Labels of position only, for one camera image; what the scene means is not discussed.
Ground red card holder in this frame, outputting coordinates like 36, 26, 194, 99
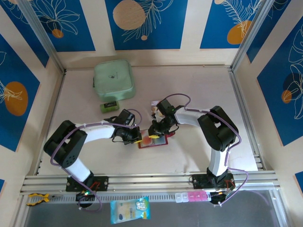
138, 131, 176, 149

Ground small green box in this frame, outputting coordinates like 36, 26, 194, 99
99, 100, 120, 114

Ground mint green zip pouch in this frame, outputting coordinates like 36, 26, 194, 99
93, 59, 137, 102

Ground pink and clear pill organizer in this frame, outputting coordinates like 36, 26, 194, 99
175, 191, 211, 203

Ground wet wipes packet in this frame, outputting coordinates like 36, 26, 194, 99
110, 196, 150, 225

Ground black left controller board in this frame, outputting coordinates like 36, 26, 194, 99
75, 191, 97, 202

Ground black controller board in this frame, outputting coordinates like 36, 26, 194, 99
209, 190, 235, 206
75, 191, 97, 202

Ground black right controller board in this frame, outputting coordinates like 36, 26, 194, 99
209, 190, 235, 206

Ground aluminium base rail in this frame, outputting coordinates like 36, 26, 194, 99
20, 172, 281, 197

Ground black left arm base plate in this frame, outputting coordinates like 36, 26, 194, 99
65, 175, 109, 192

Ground grey slotted cable duct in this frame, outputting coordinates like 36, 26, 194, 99
48, 192, 214, 202

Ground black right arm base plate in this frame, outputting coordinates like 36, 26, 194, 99
192, 174, 235, 190

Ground aluminium side rail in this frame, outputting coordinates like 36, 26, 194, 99
228, 67, 265, 171
34, 70, 67, 176

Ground aluminium frame post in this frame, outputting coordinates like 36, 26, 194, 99
18, 0, 66, 73
231, 0, 278, 71

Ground yellow handled pliers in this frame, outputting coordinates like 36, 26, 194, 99
26, 193, 57, 206

